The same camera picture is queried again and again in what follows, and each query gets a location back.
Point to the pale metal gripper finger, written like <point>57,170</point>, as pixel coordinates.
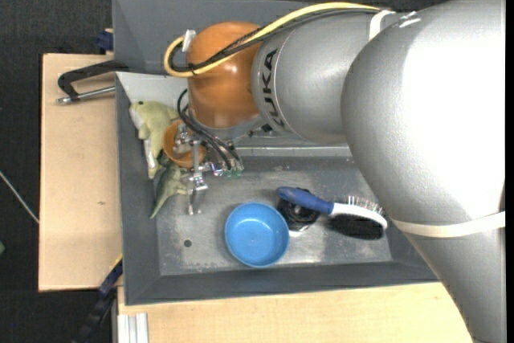
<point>190,200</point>
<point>200,198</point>

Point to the green toy dinosaur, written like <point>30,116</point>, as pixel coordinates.
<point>168,182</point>

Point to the orange bowl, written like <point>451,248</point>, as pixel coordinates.
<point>170,140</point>

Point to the grey metal bin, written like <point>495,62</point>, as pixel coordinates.
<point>209,249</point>

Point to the pale green plush animal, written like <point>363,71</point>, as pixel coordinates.
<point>152,120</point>

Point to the blue bowl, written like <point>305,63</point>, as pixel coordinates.
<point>256,235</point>

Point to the black round lid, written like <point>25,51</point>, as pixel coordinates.
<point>297,219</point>

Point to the blue and white brush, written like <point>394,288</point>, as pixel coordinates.
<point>309,201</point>

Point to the brown cardboard board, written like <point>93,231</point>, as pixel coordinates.
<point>78,180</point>

